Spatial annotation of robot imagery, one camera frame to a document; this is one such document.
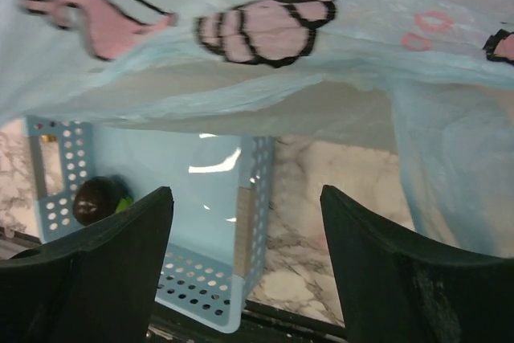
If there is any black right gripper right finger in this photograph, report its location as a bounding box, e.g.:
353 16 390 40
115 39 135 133
320 186 513 342

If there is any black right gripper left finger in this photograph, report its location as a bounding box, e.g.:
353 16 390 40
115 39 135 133
1 187 173 342

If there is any light blue plastic bag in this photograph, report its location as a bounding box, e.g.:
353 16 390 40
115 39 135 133
1 0 513 257

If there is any dark purple fake mangosteen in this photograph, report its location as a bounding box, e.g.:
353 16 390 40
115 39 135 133
72 175 133 227

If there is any light blue plastic basket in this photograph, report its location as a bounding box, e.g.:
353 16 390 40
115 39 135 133
24 116 274 333

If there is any black front mounting rail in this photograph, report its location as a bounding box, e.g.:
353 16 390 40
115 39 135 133
0 230 350 343

